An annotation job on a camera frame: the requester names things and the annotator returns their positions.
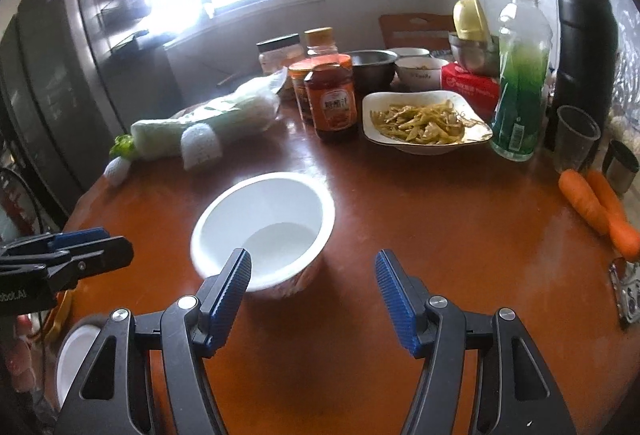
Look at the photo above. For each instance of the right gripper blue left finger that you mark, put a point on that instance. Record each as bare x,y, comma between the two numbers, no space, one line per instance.
191,331

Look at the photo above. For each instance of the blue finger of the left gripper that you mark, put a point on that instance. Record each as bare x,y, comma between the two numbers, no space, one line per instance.
89,259
62,241

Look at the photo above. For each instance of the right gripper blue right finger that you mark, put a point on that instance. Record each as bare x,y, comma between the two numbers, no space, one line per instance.
431,329

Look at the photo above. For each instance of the yellow shell-shaped plate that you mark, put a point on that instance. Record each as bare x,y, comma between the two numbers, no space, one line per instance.
57,317

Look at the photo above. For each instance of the red paper noodle bowl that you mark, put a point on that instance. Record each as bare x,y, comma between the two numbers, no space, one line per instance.
282,219
73,350

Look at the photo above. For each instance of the person's left hand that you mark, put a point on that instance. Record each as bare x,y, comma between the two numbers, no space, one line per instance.
18,357

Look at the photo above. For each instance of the left foam-netted fruit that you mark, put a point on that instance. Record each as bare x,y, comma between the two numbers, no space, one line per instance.
116,171

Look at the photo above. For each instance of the foam-netted fruit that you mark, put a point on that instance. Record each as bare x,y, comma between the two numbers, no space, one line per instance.
199,146
116,171

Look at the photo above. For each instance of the green leaf lettuce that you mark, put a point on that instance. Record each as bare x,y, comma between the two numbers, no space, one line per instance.
123,147

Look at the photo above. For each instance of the round wooden table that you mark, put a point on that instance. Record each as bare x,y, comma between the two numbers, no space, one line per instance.
481,230

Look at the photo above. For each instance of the dark grey refrigerator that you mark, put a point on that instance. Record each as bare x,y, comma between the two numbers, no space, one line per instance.
74,75

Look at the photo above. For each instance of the right foam-netted fruit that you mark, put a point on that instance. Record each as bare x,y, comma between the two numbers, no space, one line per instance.
199,146

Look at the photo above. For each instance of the orange carrot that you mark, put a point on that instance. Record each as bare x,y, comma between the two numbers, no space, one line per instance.
623,235
583,200

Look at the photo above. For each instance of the white dish of food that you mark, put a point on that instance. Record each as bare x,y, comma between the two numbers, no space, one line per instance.
426,123

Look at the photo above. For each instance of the wrapped napa cabbage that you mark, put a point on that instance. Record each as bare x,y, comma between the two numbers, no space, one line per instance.
250,109

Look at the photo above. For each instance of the wooden chair with armrest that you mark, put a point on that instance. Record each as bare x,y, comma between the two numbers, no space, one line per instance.
235,80

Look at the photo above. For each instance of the red tissue box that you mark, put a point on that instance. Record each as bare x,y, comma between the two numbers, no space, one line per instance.
482,93

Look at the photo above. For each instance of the small clear plastic cup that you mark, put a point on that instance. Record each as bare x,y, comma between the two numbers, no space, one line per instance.
575,137

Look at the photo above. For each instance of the small steel cup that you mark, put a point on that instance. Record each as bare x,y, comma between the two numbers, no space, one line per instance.
620,165

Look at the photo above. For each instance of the white ceramic bowl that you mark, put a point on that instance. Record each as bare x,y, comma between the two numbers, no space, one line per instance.
420,73

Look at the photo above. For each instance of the dark steel bowl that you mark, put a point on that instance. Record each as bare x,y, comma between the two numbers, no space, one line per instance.
373,70

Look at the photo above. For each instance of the brown sauce bottle yellow cap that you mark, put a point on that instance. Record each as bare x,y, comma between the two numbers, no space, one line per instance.
329,86

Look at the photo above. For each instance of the red chili sauce jar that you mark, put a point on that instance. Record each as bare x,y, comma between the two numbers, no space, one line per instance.
298,72

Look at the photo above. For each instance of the clear jar black lid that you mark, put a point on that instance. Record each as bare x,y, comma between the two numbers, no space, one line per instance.
281,52

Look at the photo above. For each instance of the brown wooden chair back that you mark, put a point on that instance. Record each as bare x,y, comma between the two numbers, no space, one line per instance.
423,30

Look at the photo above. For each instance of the black thermos flask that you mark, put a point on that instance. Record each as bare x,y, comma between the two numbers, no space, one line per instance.
587,58

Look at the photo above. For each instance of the yellow cup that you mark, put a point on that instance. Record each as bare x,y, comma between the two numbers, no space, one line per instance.
470,21

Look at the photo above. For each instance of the green drink plastic bottle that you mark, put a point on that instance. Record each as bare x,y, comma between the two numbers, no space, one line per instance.
525,41

